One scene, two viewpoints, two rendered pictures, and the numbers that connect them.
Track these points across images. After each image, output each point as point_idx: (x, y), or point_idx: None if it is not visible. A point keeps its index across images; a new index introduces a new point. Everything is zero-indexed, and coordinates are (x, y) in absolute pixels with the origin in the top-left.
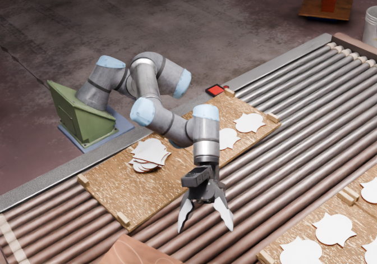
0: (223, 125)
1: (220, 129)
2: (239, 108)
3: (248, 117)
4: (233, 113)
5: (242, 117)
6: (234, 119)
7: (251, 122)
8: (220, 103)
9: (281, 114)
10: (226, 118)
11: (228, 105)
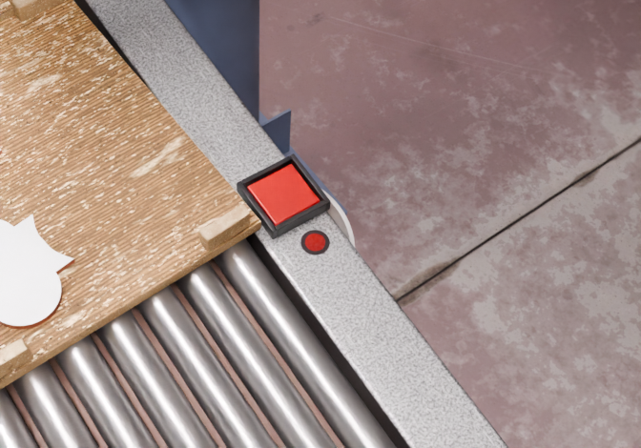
0: (24, 183)
1: (2, 171)
2: (118, 254)
3: (35, 274)
4: (89, 229)
5: (42, 251)
6: (51, 225)
7: (0, 275)
8: (175, 192)
9: (52, 424)
10: (66, 201)
11: (152, 219)
